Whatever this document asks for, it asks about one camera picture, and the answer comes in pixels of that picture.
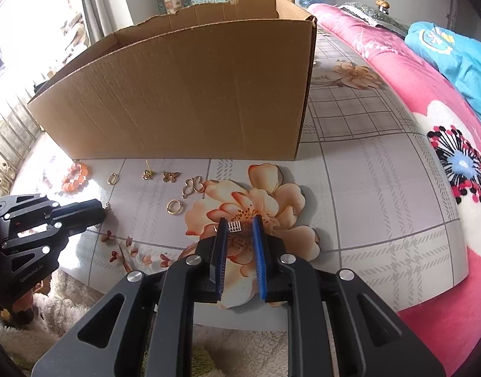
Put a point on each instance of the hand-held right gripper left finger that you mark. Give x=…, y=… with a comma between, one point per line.
x=221, y=259

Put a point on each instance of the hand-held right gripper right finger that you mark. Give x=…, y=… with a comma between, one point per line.
x=259, y=259

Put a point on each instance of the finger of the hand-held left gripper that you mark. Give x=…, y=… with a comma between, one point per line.
x=79, y=210
x=63, y=237

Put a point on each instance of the small abacus charm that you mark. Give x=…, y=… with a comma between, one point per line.
x=234, y=226

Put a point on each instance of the gold flower stud earring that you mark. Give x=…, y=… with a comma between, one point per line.
x=147, y=173

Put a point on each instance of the gold butterfly outline pendant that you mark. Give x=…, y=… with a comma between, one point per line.
x=193, y=186

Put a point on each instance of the small gold butterfly charm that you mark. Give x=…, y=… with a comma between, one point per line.
x=170, y=176

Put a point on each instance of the brown cardboard box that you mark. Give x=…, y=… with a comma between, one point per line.
x=185, y=98

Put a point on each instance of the metal balcony railing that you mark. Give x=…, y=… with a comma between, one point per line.
x=12, y=133

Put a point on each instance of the grey curtain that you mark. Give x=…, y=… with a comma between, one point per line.
x=99, y=8

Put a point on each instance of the pink floral blanket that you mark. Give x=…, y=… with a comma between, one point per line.
x=441, y=165

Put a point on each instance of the green patterned pillow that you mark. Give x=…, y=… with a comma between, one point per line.
x=370, y=13

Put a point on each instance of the blue garment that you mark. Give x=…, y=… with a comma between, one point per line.
x=456, y=59

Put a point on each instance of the mushroom figurine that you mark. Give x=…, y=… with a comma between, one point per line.
x=382, y=6

